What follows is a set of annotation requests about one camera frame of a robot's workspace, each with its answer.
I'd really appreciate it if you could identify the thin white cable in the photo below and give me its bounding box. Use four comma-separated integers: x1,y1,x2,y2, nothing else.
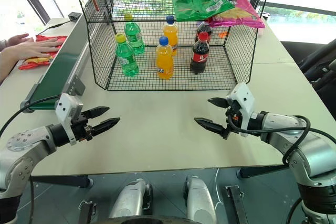
214,168,224,210

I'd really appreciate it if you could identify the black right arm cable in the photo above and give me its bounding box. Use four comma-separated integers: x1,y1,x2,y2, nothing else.
227,108,312,168

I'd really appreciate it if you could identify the person's right hand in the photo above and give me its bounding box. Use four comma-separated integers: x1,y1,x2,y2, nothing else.
14,37,62,60

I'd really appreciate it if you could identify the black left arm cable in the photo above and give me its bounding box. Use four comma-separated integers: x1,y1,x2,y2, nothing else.
0,94,61,137

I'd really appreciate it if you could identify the black power cable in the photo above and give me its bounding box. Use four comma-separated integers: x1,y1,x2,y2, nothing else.
39,19,72,35

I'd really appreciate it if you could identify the cola bottle red cap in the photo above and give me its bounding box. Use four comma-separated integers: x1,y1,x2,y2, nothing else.
190,31,211,75
195,20,213,44

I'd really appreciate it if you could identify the black chair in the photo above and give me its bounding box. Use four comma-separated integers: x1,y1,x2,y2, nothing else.
280,38,336,120

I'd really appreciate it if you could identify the silver robot leg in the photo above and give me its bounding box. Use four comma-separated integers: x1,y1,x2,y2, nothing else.
183,175,218,224
108,178,153,220

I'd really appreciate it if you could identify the dark table frame foot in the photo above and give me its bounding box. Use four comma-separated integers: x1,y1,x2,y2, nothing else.
30,175,95,189
237,165,290,179

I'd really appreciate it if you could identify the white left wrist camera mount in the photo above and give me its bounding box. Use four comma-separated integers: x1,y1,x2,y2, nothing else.
54,93,85,146

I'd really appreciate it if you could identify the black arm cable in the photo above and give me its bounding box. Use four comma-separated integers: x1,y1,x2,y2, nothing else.
227,108,312,168
0,94,61,137

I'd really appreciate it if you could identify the black metal bracket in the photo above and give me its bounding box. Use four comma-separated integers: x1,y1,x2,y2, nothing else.
78,200,97,224
225,185,249,224

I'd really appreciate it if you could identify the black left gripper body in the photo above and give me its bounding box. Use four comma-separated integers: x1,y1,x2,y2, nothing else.
70,112,95,144

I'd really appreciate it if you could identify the green snack bag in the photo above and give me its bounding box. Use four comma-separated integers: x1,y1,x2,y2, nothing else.
170,0,208,23

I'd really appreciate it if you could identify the pink chips bag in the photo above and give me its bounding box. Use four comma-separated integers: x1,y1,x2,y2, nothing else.
208,0,266,29

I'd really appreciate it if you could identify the orange soda bottle blue cap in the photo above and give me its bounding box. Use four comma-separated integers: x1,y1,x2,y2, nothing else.
162,16,180,57
155,36,175,81

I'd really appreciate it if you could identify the black wire mesh rack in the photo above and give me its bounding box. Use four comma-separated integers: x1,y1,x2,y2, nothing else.
70,0,276,91

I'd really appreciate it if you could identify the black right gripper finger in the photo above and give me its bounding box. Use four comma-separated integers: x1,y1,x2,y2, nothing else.
193,117,227,137
207,97,229,109

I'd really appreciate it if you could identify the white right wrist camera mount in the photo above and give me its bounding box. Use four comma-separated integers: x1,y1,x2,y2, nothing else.
225,82,256,138

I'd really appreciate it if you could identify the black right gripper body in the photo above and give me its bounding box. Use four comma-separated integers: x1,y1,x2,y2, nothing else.
221,103,243,140

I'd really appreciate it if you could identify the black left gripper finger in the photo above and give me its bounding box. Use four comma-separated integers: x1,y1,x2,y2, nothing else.
90,117,121,137
83,106,110,120

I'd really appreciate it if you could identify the green conveyor belt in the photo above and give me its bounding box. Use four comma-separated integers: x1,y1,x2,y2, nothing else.
20,14,90,114

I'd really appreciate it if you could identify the green soda bottle yellow cap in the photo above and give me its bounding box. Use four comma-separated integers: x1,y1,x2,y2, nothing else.
114,33,140,78
123,13,145,56

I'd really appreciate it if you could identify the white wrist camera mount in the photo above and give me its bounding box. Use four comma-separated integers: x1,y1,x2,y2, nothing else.
225,82,256,138
54,93,85,146

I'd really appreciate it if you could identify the person's left hand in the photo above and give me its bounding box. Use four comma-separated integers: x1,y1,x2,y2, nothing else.
7,33,35,48

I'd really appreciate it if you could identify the red snack bag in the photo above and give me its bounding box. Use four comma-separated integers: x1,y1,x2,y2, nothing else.
18,35,65,71

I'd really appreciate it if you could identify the grey power box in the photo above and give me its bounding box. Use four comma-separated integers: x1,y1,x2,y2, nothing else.
67,12,83,23

